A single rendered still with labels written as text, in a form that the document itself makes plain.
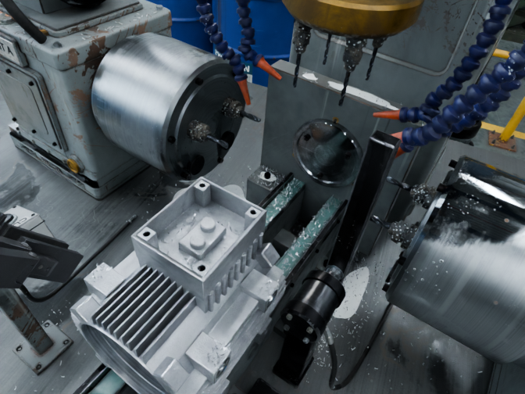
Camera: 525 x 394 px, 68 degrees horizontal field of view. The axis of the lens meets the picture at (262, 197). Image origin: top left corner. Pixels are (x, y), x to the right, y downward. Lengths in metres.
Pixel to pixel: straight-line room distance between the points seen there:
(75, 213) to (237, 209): 0.56
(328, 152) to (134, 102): 0.36
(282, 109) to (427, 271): 0.41
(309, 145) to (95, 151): 0.45
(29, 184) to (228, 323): 0.74
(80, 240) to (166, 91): 0.40
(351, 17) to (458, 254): 0.31
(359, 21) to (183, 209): 0.30
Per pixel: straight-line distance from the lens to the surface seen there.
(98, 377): 0.62
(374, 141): 0.42
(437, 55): 0.76
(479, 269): 0.54
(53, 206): 1.01
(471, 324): 0.58
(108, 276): 0.50
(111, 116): 0.76
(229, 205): 0.49
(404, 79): 0.78
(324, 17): 0.50
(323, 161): 0.77
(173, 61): 0.72
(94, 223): 0.94
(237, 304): 0.48
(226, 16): 2.09
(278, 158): 0.84
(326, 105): 0.72
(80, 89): 0.83
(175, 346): 0.44
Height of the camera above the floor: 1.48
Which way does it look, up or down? 45 degrees down
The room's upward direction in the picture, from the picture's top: 6 degrees clockwise
